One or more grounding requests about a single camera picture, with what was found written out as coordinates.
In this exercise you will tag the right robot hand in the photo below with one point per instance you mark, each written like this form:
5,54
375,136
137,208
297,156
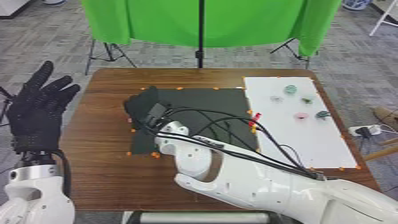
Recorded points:
140,103

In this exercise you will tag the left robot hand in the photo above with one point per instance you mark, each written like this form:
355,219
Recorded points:
35,113

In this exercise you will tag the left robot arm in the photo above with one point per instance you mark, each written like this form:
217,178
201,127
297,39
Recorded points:
35,193

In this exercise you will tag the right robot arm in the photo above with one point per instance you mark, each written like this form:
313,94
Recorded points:
254,186

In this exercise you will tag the dark mat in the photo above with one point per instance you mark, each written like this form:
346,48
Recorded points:
206,100

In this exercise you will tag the black tripod legs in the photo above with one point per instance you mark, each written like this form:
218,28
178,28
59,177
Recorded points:
108,53
293,50

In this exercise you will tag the white flower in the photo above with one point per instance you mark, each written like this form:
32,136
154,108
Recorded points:
275,98

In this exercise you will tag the black stand pole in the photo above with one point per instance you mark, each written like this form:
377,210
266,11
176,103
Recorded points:
201,33

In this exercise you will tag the blue flower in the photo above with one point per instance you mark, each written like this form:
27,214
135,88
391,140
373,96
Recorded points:
290,89

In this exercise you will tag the pink flower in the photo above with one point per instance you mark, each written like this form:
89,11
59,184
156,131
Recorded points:
300,115

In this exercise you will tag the green sprig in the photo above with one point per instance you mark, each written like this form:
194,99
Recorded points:
322,114
306,100

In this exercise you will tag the white sheet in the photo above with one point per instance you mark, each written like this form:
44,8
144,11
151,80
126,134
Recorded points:
295,140

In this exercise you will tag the pale grey bar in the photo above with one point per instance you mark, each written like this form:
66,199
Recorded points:
201,217

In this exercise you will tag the white power strip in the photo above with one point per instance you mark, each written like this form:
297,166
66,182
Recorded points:
364,130

